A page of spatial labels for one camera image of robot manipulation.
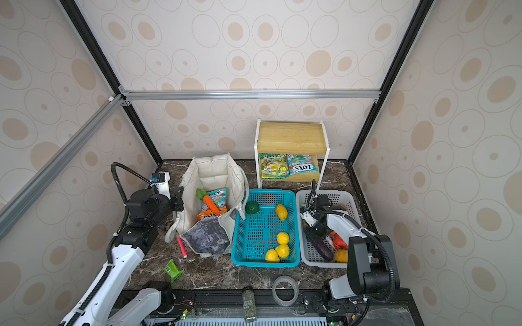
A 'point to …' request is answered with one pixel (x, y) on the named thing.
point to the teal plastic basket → (270, 238)
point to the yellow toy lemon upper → (281, 212)
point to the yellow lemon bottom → (272, 256)
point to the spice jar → (249, 311)
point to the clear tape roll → (285, 278)
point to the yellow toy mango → (341, 255)
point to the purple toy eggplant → (323, 250)
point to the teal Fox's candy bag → (299, 164)
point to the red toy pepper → (338, 242)
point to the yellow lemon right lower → (283, 250)
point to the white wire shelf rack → (290, 137)
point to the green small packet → (171, 269)
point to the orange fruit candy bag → (205, 210)
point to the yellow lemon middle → (283, 238)
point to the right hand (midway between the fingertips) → (316, 233)
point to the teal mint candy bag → (219, 198)
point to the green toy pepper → (252, 207)
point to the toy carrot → (202, 194)
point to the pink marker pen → (183, 247)
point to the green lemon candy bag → (274, 166)
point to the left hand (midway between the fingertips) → (186, 184)
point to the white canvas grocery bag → (206, 237)
